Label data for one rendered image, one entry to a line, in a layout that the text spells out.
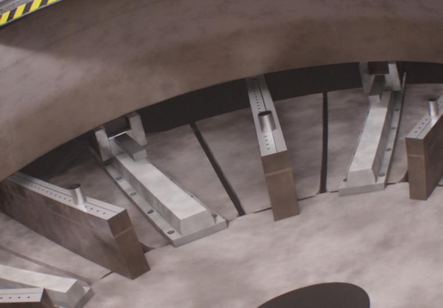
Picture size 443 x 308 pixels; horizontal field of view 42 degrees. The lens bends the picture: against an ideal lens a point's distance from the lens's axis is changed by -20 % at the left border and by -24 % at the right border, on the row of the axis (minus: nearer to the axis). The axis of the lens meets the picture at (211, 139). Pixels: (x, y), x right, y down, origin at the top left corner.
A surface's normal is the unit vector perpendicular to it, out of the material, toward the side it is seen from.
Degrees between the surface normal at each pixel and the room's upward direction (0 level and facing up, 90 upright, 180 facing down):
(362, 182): 90
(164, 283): 0
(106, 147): 90
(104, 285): 0
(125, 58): 90
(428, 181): 90
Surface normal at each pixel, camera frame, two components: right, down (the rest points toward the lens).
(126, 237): 0.69, 0.07
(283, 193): 0.01, 0.33
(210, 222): 0.38, 0.22
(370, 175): -0.36, 0.40
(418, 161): -0.68, 0.40
